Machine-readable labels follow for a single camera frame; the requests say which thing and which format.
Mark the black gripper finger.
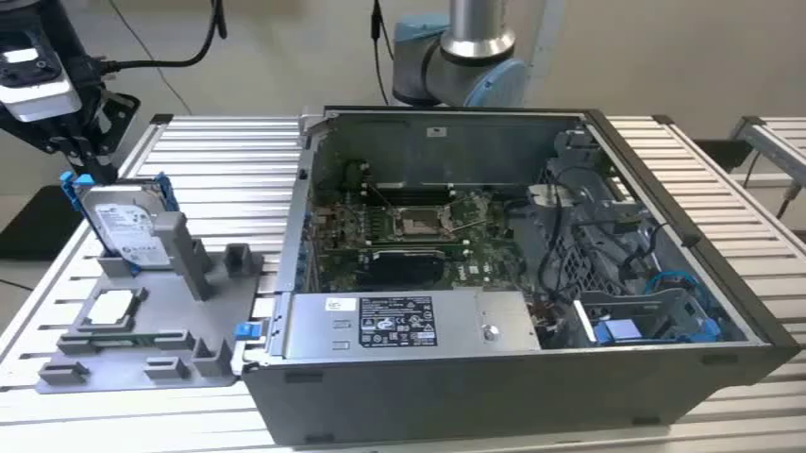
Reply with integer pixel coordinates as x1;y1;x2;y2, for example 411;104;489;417
11;122;91;164
86;91;143;164

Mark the hard disk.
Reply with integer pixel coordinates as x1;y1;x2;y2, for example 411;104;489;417
59;172;182;277

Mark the grey disk bay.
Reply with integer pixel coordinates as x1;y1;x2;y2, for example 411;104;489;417
576;286;724;348

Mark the black flat base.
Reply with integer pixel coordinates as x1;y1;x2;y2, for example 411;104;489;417
0;185;87;261

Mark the black hanging antenna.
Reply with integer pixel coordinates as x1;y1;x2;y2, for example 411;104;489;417
211;0;230;40

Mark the silver CPU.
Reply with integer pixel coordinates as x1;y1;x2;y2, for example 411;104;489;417
86;291;139;327

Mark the black board connector block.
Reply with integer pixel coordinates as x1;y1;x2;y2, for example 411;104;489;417
343;159;371;191

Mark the grey plastic parts rack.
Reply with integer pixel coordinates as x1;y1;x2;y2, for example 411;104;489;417
34;210;270;395

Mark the thin metal locking lever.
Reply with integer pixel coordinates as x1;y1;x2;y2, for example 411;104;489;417
369;182;398;210

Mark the black RAM slot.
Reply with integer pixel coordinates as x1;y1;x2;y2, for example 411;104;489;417
365;184;457;194
369;238;471;248
365;192;457;206

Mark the CPU socket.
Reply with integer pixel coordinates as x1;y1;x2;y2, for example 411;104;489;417
393;205;455;237

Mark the silver power supply unit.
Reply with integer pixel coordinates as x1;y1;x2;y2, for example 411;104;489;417
282;291;544;358

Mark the metal socket cover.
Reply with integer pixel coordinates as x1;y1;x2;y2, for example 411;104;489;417
447;195;492;227

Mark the green motherboard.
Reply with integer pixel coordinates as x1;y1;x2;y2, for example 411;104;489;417
311;188;544;294

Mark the black open PC case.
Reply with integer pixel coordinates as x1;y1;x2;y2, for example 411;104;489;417
242;104;801;447

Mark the grey metal drive cage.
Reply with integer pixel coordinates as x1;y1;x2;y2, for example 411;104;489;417
513;129;694;303

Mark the blue plastic bay tab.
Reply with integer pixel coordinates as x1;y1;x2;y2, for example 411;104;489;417
594;319;645;344

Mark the black box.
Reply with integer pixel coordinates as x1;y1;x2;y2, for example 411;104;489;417
694;139;756;174

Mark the metal slat side table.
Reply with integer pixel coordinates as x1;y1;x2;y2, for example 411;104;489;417
729;115;806;190

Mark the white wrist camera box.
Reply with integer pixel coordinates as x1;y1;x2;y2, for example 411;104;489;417
0;32;85;123

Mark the thin black hanging cable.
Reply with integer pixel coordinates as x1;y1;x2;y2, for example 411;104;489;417
101;0;191;115

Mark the thick black camera cable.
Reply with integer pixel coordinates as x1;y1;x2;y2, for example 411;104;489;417
94;0;229;73

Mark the thin cable with connector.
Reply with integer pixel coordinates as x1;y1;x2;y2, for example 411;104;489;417
370;0;393;106

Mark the short black wire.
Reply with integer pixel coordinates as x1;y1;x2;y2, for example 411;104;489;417
620;221;680;284

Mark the blue wire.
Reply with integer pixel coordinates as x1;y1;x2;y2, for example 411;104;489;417
645;269;702;315

